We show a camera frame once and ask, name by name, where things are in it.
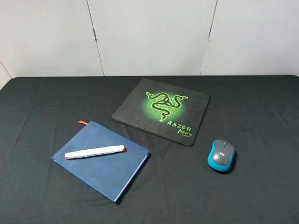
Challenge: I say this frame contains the black table cloth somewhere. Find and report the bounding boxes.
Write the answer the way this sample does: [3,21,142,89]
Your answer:
[0,76,299,224]

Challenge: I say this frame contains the white marker pen orange ends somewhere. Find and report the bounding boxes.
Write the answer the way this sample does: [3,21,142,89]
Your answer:
[64,145,126,160]

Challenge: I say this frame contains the grey and blue computer mouse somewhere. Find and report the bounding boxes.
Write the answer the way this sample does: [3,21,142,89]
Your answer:
[207,140,235,172]

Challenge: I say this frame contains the black green snake mouse pad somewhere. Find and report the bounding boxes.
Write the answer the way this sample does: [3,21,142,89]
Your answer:
[111,79,210,146]

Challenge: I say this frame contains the blue hardcover notebook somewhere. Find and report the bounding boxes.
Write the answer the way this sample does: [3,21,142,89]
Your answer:
[52,121,149,202]

